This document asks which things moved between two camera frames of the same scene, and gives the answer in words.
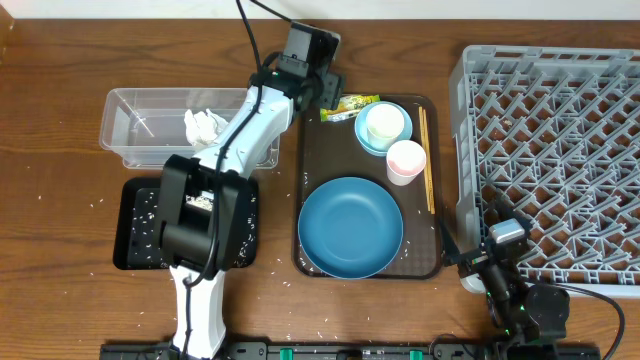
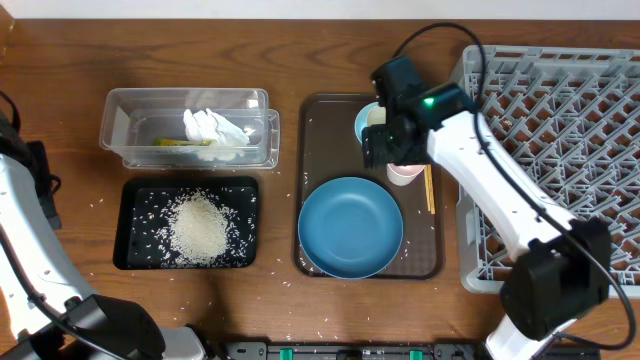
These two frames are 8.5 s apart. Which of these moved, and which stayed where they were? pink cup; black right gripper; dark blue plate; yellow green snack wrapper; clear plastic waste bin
Moved: yellow green snack wrapper; black right gripper
Stayed: clear plastic waste bin; pink cup; dark blue plate
